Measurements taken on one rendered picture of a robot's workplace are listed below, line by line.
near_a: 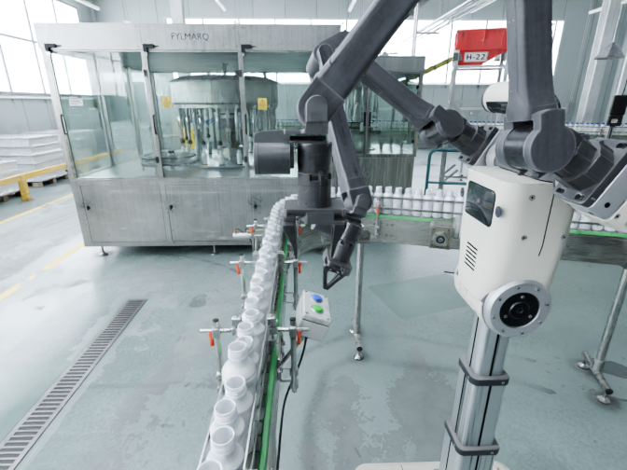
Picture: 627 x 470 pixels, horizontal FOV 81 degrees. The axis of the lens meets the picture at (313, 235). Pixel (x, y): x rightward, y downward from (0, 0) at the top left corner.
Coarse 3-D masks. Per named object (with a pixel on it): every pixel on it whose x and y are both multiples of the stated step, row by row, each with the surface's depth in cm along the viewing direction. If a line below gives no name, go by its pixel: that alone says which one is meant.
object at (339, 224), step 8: (304, 216) 61; (312, 216) 60; (320, 216) 61; (328, 216) 61; (336, 216) 63; (344, 216) 63; (312, 224) 61; (320, 224) 61; (328, 224) 61; (336, 224) 61; (344, 224) 61; (336, 232) 62; (336, 240) 63
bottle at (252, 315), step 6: (246, 312) 92; (252, 312) 93; (258, 312) 91; (246, 318) 90; (252, 318) 90; (258, 318) 92; (258, 324) 92; (258, 330) 91; (264, 330) 93; (258, 336) 91; (264, 348) 94; (264, 354) 94; (264, 360) 95
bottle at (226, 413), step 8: (224, 400) 64; (232, 400) 64; (216, 408) 63; (224, 408) 65; (232, 408) 65; (216, 416) 62; (224, 416) 61; (232, 416) 62; (240, 416) 66; (216, 424) 63; (224, 424) 62; (232, 424) 63; (240, 424) 64; (240, 432) 63; (240, 440) 64
